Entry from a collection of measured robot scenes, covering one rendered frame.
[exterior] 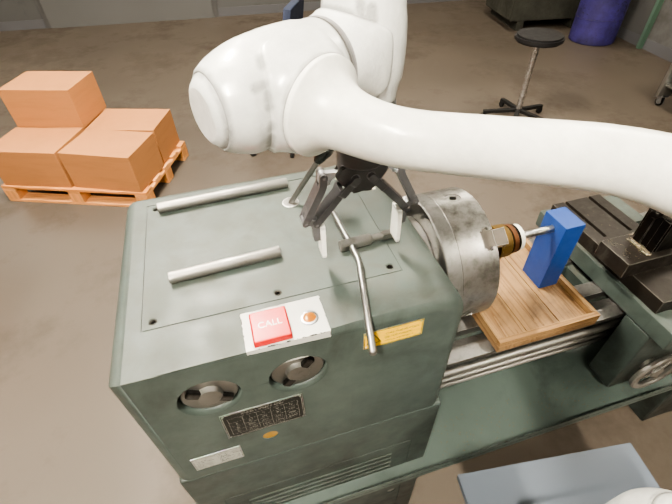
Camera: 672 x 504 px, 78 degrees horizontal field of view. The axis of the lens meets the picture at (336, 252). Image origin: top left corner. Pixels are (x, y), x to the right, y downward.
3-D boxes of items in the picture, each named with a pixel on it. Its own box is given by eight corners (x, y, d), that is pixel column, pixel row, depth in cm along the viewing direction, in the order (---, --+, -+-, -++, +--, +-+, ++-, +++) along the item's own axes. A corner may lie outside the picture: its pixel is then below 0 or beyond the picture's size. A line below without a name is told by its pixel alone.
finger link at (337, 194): (363, 180, 63) (356, 176, 62) (318, 232, 68) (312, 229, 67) (355, 167, 66) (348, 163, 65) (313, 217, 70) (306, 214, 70)
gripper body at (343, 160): (341, 152, 57) (342, 207, 63) (399, 142, 58) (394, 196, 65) (326, 127, 62) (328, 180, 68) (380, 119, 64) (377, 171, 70)
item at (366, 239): (392, 232, 83) (337, 246, 80) (393, 224, 81) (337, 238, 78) (397, 240, 81) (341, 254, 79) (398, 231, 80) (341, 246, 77)
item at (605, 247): (620, 278, 111) (629, 265, 107) (593, 253, 118) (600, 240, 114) (682, 262, 115) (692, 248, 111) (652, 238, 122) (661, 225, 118)
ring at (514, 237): (495, 243, 99) (529, 235, 100) (475, 219, 105) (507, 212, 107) (486, 270, 105) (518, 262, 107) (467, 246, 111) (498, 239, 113)
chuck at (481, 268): (454, 347, 99) (472, 239, 81) (400, 268, 124) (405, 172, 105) (487, 338, 101) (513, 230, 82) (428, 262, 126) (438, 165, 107)
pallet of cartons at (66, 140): (192, 142, 365) (170, 62, 318) (171, 206, 298) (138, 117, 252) (50, 151, 360) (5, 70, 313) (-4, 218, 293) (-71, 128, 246)
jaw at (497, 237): (459, 260, 100) (484, 251, 89) (453, 240, 101) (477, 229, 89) (500, 250, 102) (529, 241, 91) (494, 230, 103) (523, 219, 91)
